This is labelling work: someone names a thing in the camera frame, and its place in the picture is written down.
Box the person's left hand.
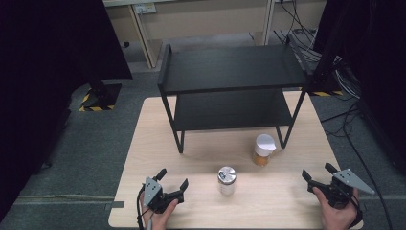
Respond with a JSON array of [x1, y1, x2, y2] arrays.
[[139, 194, 180, 230]]

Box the white desk leg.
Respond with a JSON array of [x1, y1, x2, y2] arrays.
[[128, 4, 161, 69], [260, 0, 276, 46]]

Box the left hand-held gripper cable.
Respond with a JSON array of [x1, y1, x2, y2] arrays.
[[136, 186, 151, 230]]

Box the silver tin can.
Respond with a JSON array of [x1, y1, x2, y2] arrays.
[[217, 166, 237, 197]]

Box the person's right hand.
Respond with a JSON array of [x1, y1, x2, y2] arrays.
[[312, 186, 361, 230]]

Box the white wall socket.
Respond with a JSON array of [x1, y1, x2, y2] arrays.
[[133, 2, 158, 15]]

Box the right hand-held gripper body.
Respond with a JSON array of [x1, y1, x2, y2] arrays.
[[327, 168, 376, 209]]

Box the black stand base striped tape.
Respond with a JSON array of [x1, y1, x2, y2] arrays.
[[78, 82, 124, 113], [305, 70, 345, 98]]

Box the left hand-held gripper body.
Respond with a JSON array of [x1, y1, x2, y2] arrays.
[[143, 176, 175, 215]]

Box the right hand-held gripper cable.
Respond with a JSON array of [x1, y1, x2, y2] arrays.
[[338, 186, 364, 229]]

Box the white cable bundle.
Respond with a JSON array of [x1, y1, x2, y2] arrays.
[[300, 28, 362, 101]]

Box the orange-filled jar with white lid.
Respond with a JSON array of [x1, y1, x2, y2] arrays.
[[252, 133, 278, 168]]

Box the black wall cables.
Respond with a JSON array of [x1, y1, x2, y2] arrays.
[[276, 0, 319, 44]]

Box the black two-tier shelf rack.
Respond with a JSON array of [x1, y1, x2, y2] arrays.
[[157, 34, 310, 154]]

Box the grey floor tape strip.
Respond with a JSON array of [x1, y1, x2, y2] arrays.
[[104, 200, 125, 211]]

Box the hand-held gripper cable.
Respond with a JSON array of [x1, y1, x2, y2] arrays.
[[136, 186, 151, 230], [338, 186, 364, 229]]

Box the black floor cable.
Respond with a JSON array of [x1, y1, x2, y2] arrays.
[[320, 101, 406, 230]]

